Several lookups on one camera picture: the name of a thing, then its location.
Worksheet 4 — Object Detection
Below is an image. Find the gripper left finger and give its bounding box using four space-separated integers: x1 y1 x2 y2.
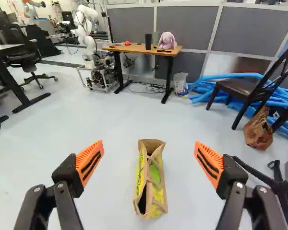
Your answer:
13 139 105 230

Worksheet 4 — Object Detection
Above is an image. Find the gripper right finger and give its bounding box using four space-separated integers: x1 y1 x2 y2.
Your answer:
193 141 288 230

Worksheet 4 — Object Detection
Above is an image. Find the brown printed paper bag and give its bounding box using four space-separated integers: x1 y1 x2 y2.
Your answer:
243 105 274 150

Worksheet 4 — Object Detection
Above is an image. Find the yellow-green paper bag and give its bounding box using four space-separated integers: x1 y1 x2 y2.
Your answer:
132 138 168 220

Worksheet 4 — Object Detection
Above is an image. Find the clear plastic bag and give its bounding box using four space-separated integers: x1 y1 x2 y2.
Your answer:
173 72 190 97

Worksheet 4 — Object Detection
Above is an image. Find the blue foam tube pile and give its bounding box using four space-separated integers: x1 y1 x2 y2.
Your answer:
181 72 288 138

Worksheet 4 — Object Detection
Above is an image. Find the dark wooden chair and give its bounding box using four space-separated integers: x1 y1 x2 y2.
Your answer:
205 45 288 131

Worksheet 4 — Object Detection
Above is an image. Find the black desk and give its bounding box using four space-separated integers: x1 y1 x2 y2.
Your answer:
0 43 52 129

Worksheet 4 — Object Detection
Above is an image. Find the white robot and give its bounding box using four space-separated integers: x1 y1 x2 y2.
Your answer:
73 4 119 93

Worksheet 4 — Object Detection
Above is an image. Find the black office chair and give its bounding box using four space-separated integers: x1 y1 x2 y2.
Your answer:
0 23 59 90

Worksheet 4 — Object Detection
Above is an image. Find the wooden table with black legs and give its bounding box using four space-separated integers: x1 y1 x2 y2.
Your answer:
102 42 183 104

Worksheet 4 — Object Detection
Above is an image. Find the pink plush rabbit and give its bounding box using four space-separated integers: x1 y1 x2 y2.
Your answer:
157 31 178 50

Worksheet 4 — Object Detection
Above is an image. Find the black cylindrical speaker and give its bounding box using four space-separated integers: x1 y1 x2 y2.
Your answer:
144 33 153 50

